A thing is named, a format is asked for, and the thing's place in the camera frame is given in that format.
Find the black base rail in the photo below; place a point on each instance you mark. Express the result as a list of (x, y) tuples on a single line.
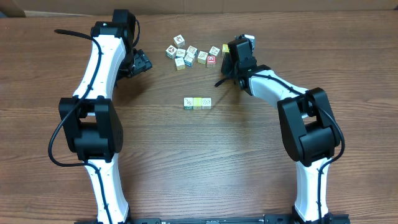
[(266, 219)]

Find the soccer ball wooden block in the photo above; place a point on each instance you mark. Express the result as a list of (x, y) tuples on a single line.
[(171, 51)]

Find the red face wooden block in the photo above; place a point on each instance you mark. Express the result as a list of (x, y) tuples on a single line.
[(210, 61)]

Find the white wooden block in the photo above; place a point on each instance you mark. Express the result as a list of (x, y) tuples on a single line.
[(206, 103)]

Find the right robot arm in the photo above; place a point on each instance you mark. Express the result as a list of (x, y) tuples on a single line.
[(308, 127)]

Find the top red picture block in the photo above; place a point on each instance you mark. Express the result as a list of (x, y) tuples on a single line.
[(179, 41)]

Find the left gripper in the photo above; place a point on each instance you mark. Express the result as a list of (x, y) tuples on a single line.
[(142, 61)]

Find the ice cream wooden block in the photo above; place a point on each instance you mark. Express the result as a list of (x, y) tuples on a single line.
[(181, 53)]

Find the green sided wooden block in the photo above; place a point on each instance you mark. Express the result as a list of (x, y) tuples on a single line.
[(188, 103)]

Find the sailboat blue wooden block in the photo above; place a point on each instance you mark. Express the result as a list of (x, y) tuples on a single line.
[(189, 59)]

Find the yellow top wooden block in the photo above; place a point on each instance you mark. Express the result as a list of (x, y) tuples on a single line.
[(225, 49)]

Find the letter L wooden block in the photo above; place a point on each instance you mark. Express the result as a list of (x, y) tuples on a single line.
[(197, 103)]

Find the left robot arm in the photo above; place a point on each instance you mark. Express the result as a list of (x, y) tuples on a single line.
[(90, 122)]

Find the cardboard panel at back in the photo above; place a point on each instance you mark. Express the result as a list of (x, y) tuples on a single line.
[(106, 7)]

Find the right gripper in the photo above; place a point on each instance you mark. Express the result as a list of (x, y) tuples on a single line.
[(227, 66)]

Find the white tilted picture block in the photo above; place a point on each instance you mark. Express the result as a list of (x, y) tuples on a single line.
[(214, 51)]

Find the blue sided picture block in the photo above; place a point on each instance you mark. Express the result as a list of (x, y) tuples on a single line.
[(192, 50)]

